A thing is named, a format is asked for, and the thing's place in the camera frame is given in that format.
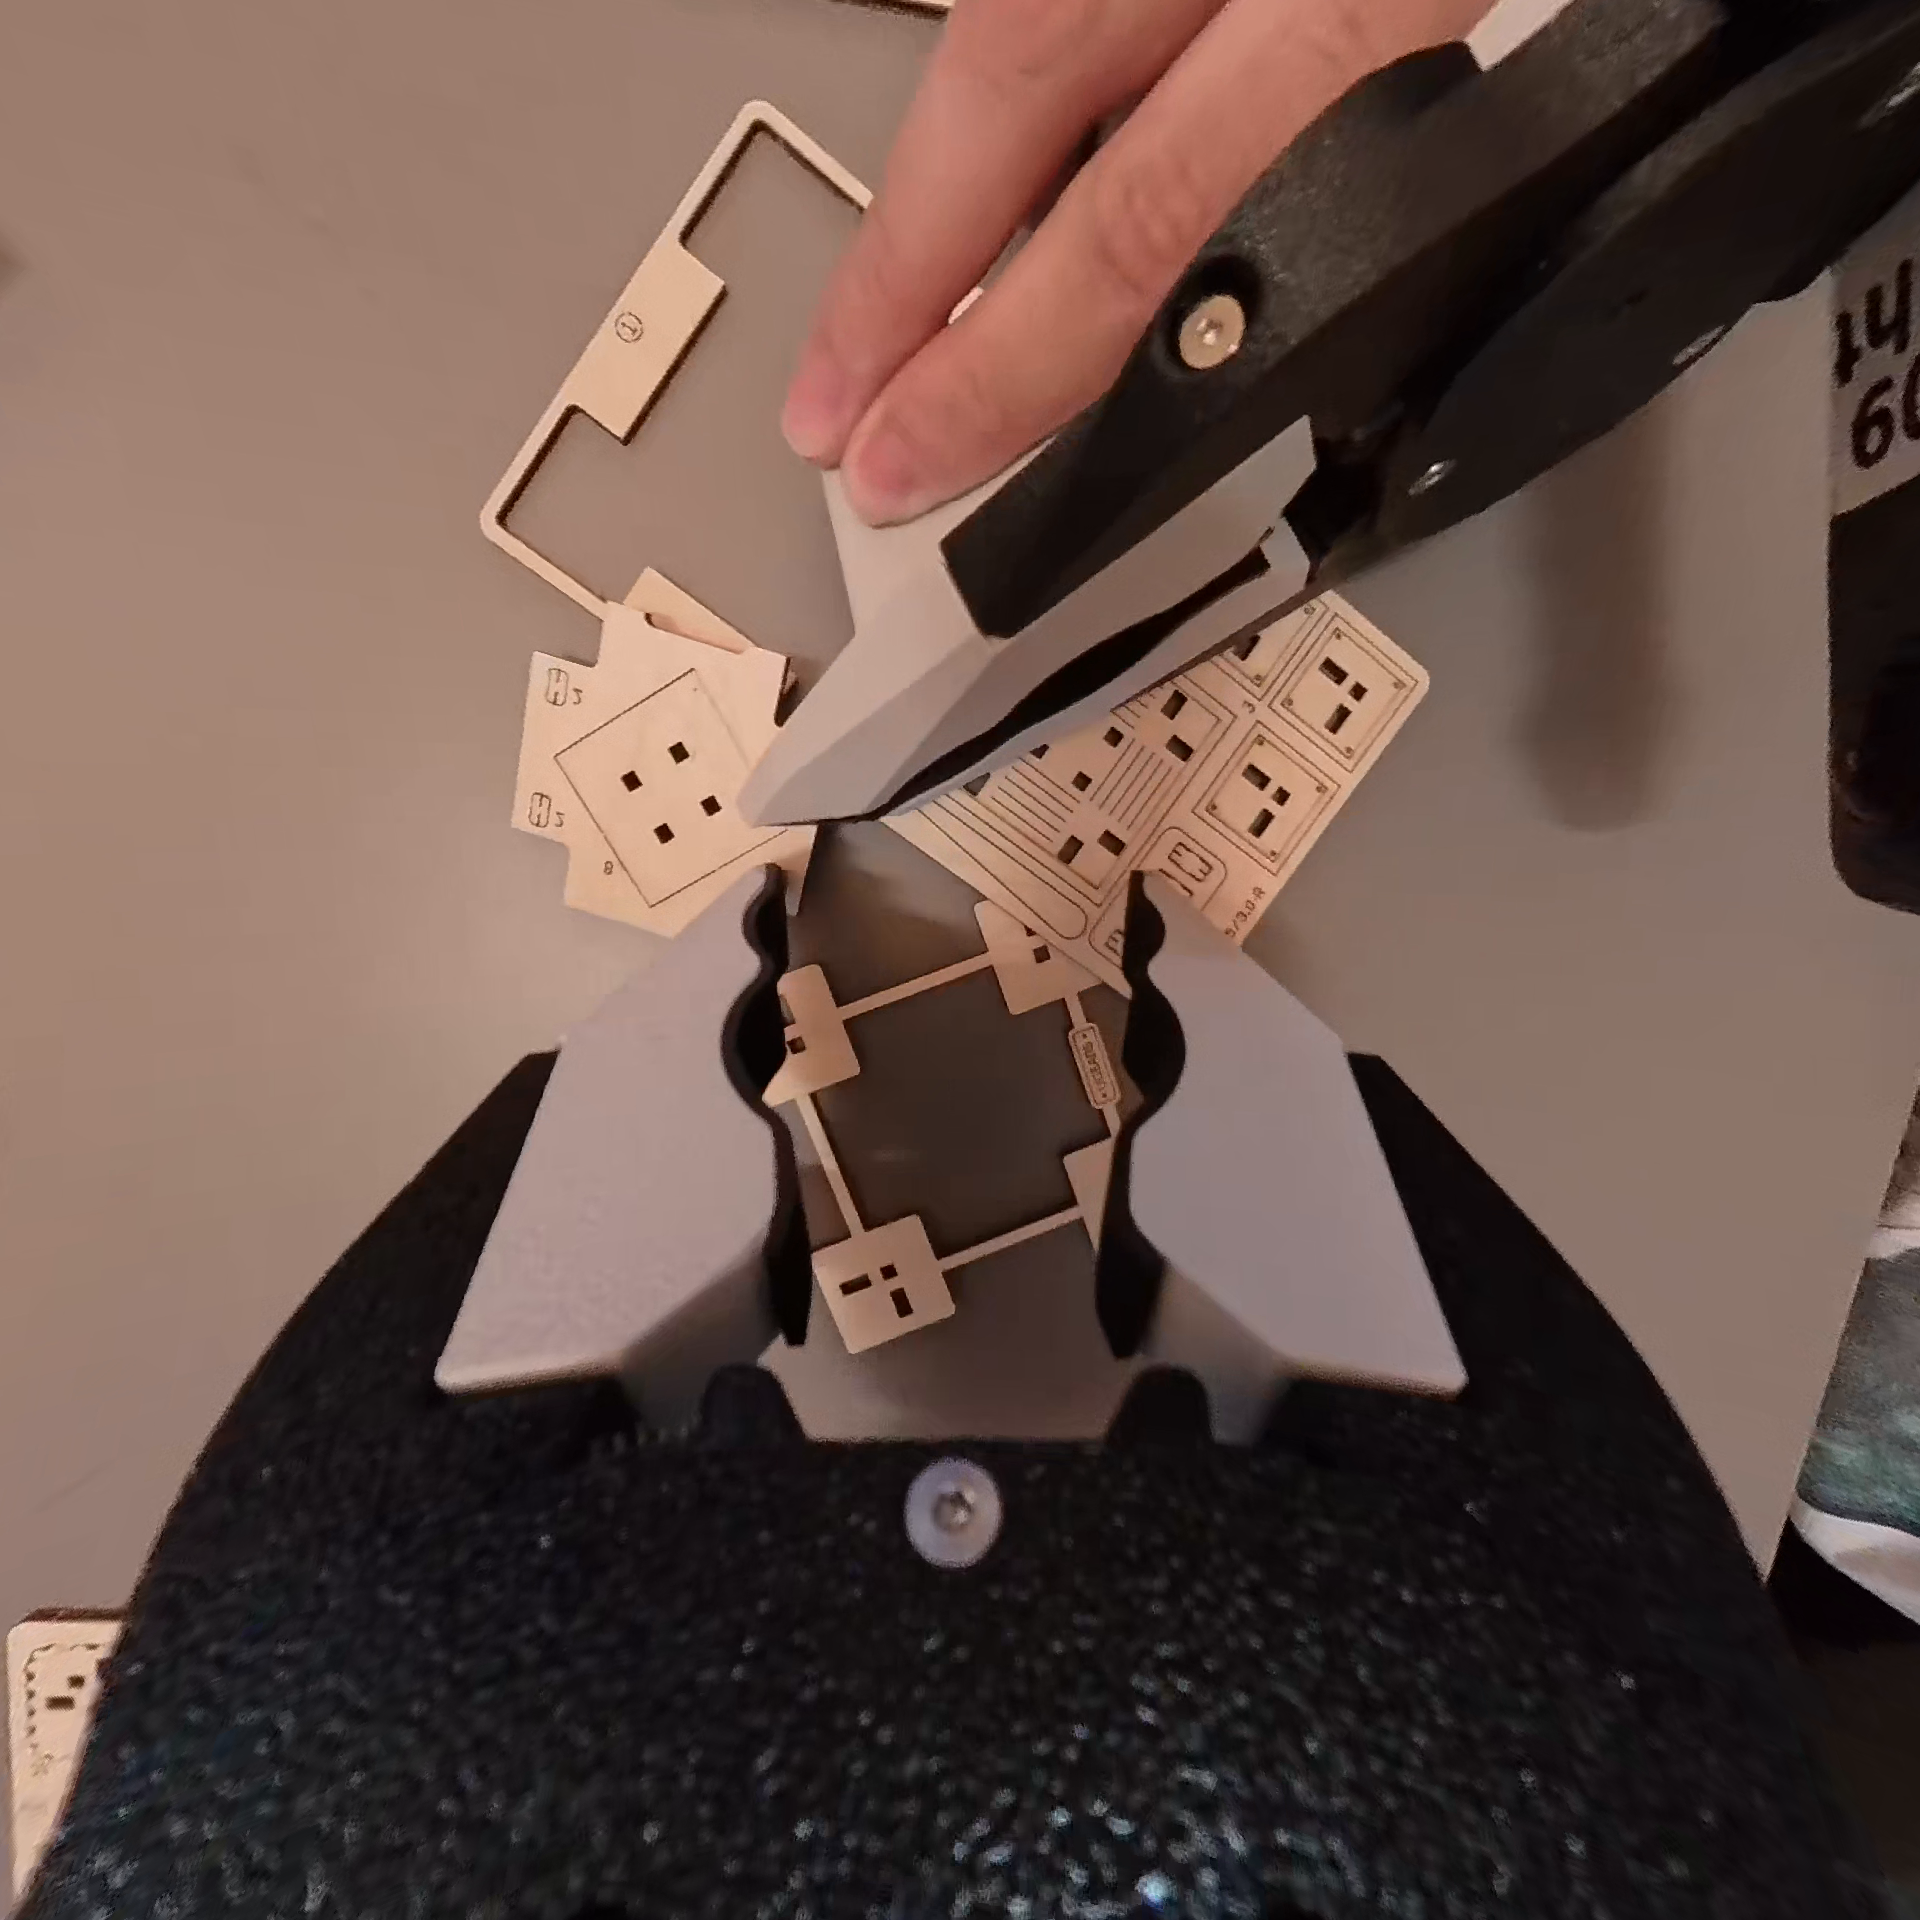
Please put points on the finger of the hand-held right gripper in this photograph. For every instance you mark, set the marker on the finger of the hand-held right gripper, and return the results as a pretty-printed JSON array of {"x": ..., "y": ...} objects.
[
  {"x": 1141, "y": 661},
  {"x": 901, "y": 674}
]

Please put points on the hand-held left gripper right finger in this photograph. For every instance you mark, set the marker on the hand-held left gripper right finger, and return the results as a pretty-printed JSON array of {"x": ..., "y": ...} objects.
[{"x": 1291, "y": 1213}]

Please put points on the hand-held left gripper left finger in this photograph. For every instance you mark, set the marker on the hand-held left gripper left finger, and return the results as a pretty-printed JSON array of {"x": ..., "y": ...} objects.
[{"x": 630, "y": 1201}]

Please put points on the cross-shaped wooden piece diamond print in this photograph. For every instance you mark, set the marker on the cross-shaped wooden piece diamond print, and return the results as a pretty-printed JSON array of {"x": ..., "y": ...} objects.
[{"x": 692, "y": 705}]

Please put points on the wooden four-square frame piece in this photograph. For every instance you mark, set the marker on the wooden four-square frame piece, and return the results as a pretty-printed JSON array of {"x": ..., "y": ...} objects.
[{"x": 932, "y": 1237}]

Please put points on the wooden puzzle sheet square cutout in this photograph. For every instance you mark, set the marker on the wooden puzzle sheet square cutout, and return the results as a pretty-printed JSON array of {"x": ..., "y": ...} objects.
[{"x": 645, "y": 323}]

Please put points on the grey desk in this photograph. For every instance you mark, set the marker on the grey desk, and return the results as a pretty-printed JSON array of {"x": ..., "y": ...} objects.
[{"x": 224, "y": 750}]

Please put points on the person's right hand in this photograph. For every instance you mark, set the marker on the person's right hand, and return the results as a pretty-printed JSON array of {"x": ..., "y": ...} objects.
[{"x": 1049, "y": 194}]

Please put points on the small serrated square wooden piece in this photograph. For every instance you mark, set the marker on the small serrated square wooden piece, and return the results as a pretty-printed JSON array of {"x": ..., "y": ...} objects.
[{"x": 60, "y": 1709}]

